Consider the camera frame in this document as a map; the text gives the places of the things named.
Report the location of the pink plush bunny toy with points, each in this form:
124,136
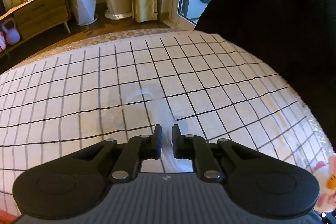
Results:
325,174

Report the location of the black cloth covered stand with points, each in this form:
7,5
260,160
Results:
294,37

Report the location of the checkered white tablecloth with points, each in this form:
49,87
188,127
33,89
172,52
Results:
119,89

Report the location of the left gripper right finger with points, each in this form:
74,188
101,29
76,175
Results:
198,151

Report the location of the wooden sideboard cabinet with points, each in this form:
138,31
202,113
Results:
33,17

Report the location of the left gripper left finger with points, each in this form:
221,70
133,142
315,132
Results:
134,152

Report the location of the clear plastic bag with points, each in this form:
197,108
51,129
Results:
144,101

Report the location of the purple kettlebell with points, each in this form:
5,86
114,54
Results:
12,34

